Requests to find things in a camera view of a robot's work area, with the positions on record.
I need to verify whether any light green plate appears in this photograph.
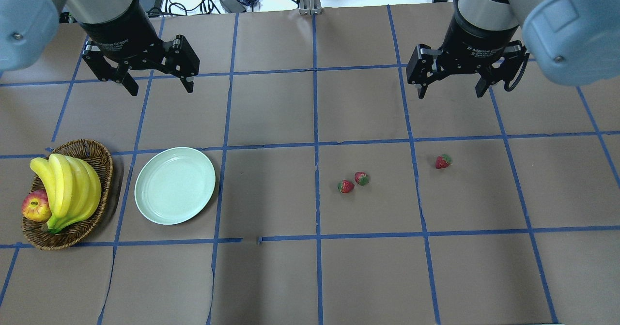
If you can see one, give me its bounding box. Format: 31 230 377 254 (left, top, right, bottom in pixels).
134 148 217 225

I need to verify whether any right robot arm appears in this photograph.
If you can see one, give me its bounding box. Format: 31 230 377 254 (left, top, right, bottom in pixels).
406 0 620 98

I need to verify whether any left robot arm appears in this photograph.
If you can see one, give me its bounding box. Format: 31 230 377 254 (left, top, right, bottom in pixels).
0 0 200 96

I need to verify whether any red yellow apple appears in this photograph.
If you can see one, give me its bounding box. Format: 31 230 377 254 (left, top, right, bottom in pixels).
21 189 52 223

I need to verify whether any yellow banana bunch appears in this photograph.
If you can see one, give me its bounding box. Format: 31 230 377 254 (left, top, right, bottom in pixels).
30 154 102 234

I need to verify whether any woven wicker basket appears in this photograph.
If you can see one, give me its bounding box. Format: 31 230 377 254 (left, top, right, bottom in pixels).
21 139 114 250

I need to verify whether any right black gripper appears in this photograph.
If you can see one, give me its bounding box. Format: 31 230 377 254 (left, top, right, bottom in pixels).
406 15 530 99

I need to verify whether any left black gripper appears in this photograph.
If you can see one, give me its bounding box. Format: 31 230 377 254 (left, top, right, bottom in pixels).
80 6 200 97

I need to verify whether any black power adapter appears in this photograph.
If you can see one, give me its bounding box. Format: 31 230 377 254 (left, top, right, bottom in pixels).
219 0 247 14

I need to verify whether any red strawberry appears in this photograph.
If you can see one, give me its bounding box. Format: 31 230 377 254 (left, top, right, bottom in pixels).
354 172 370 186
434 154 452 169
337 179 355 193

